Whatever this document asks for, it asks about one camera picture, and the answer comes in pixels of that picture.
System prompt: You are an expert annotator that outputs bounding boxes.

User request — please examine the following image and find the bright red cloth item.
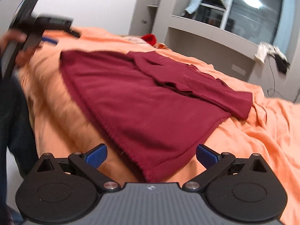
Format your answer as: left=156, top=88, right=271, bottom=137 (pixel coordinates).
left=141, top=34, right=157, bottom=46

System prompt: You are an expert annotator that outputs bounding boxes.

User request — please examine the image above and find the white wall socket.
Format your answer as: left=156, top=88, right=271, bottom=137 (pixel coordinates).
left=231, top=64, right=247, bottom=76

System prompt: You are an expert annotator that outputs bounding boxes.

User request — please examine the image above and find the black garment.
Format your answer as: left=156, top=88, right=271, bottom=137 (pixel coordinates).
left=274, top=53, right=291, bottom=75

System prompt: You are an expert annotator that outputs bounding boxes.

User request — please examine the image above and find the black cable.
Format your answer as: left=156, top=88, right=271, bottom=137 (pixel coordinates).
left=267, top=56, right=283, bottom=97

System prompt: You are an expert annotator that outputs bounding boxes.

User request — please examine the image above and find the peach patterned cloth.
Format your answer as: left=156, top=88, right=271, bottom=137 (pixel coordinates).
left=121, top=36, right=170, bottom=50

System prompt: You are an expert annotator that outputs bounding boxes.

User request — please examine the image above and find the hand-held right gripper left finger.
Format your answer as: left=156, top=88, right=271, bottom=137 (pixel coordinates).
left=35, top=143, right=121, bottom=193

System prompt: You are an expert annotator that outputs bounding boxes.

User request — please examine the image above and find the person's left hand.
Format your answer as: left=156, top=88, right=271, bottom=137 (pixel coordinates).
left=0, top=31, right=35, bottom=66

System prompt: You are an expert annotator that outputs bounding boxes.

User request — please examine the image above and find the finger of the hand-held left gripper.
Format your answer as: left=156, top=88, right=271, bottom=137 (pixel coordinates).
left=41, top=36, right=59, bottom=45
left=67, top=28, right=81, bottom=38

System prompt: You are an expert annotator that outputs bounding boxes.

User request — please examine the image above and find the large glass window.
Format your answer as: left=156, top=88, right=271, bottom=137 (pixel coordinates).
left=199, top=0, right=285, bottom=45

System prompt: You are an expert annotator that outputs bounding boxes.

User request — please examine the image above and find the grey window bench cabinet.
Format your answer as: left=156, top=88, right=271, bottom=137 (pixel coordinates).
left=167, top=15, right=262, bottom=62

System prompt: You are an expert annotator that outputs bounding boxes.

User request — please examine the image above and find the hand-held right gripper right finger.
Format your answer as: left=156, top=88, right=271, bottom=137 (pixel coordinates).
left=183, top=145, right=268, bottom=192

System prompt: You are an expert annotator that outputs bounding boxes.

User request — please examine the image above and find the dark red sweater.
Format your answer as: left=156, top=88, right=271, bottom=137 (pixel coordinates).
left=60, top=50, right=254, bottom=183

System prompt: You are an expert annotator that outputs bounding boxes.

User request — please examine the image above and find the grey wardrobe with open door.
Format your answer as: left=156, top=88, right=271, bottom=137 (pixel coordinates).
left=128, top=0, right=174, bottom=50

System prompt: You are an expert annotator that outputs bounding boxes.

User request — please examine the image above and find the orange blanket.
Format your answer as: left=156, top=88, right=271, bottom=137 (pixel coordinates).
left=17, top=26, right=300, bottom=225

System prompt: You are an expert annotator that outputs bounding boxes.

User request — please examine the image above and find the long light blue curtain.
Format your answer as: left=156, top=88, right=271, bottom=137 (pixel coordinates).
left=273, top=0, right=296, bottom=60

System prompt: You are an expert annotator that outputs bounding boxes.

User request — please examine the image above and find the white garment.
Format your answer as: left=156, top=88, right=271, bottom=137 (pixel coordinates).
left=254, top=42, right=287, bottom=65

